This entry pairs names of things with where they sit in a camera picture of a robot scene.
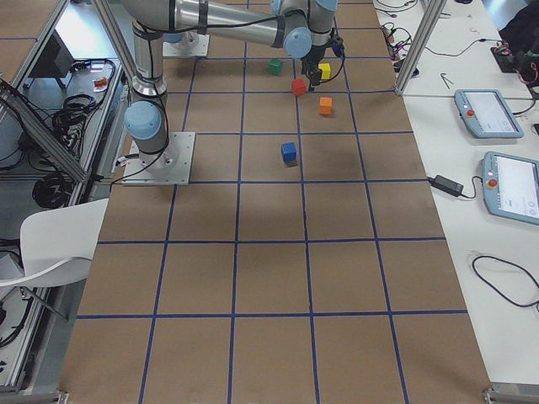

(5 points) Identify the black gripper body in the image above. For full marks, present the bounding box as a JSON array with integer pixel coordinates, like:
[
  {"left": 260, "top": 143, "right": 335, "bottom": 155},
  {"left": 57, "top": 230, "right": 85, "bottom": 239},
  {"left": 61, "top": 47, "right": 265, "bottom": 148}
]
[{"left": 302, "top": 45, "right": 327, "bottom": 82}]

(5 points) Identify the red wooden block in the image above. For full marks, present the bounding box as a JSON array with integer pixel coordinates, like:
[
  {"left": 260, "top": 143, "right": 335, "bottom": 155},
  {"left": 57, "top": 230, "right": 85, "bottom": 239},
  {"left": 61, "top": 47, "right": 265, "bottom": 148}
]
[{"left": 291, "top": 78, "right": 307, "bottom": 97}]

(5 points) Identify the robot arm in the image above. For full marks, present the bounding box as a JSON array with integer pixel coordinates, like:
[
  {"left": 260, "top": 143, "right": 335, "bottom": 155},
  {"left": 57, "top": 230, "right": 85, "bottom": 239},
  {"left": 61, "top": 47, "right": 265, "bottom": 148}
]
[
  {"left": 124, "top": 22, "right": 170, "bottom": 170},
  {"left": 122, "top": 1, "right": 344, "bottom": 91}
]

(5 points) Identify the yellow wooden block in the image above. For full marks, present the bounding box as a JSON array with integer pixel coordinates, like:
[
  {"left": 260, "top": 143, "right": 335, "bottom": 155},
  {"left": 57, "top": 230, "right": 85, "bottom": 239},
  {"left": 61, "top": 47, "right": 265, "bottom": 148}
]
[{"left": 318, "top": 63, "right": 332, "bottom": 81}]

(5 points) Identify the orange wooden block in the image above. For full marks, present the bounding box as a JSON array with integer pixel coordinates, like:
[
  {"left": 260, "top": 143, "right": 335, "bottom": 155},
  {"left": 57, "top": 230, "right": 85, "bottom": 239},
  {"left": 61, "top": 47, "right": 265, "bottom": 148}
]
[{"left": 318, "top": 97, "right": 334, "bottom": 116}]

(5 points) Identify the green wooden block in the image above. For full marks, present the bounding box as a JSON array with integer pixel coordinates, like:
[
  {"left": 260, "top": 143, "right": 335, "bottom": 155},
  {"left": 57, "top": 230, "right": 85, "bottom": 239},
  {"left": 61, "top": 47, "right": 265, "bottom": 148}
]
[{"left": 267, "top": 59, "right": 284, "bottom": 76}]

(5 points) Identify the blue wooden block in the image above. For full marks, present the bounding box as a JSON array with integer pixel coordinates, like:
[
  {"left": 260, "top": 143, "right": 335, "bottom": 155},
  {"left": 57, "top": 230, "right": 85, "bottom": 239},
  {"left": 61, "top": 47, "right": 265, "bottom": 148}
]
[{"left": 280, "top": 142, "right": 297, "bottom": 165}]

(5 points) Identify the allen key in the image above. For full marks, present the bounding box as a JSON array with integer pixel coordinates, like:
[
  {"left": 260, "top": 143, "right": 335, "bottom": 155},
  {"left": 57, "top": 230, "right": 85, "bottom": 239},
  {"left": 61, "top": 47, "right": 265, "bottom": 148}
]
[{"left": 440, "top": 72, "right": 454, "bottom": 89}]

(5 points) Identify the black power adapter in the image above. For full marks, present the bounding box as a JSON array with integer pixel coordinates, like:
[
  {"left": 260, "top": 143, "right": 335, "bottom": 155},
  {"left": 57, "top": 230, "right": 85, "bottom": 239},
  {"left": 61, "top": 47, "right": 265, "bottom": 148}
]
[{"left": 428, "top": 175, "right": 463, "bottom": 197}]

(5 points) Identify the far teach pendant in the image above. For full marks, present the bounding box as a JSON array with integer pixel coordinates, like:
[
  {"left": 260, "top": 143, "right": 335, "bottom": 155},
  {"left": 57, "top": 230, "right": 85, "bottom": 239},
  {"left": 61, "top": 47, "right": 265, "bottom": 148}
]
[{"left": 454, "top": 89, "right": 524, "bottom": 139}]

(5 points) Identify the teach pendant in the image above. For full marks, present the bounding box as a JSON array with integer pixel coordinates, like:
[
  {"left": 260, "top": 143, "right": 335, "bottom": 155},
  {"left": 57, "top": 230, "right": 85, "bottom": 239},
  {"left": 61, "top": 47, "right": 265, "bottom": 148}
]
[
  {"left": 482, "top": 151, "right": 538, "bottom": 225},
  {"left": 454, "top": 89, "right": 524, "bottom": 139}
]

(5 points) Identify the orange snack packet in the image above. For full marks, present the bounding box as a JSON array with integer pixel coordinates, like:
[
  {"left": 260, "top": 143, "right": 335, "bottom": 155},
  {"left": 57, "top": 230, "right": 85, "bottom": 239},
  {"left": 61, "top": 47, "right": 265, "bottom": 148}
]
[{"left": 93, "top": 77, "right": 108, "bottom": 93}]

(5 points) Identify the near teach pendant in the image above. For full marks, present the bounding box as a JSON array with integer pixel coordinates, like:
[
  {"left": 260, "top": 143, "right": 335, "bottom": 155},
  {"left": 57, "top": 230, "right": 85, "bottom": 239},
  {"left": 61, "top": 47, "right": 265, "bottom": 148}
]
[{"left": 482, "top": 151, "right": 538, "bottom": 225}]

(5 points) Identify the white chair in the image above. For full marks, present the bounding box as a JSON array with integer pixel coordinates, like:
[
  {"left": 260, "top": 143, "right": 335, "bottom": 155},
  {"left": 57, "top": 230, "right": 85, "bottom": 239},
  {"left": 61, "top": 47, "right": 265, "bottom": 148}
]
[{"left": 1, "top": 199, "right": 109, "bottom": 288}]

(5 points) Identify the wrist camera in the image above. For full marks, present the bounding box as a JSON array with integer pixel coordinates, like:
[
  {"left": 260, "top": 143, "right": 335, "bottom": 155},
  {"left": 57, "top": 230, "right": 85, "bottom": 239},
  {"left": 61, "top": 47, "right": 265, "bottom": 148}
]
[{"left": 330, "top": 35, "right": 345, "bottom": 59}]

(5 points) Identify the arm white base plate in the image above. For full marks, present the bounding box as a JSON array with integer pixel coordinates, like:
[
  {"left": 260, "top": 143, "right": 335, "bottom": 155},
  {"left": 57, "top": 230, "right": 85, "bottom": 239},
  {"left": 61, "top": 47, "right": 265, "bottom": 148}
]
[
  {"left": 121, "top": 132, "right": 195, "bottom": 186},
  {"left": 163, "top": 32, "right": 210, "bottom": 59}
]

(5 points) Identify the aluminium frame post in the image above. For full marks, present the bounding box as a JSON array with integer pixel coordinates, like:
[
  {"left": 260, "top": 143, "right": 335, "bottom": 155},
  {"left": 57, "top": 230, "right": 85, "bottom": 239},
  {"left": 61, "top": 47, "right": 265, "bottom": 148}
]
[{"left": 394, "top": 0, "right": 446, "bottom": 96}]

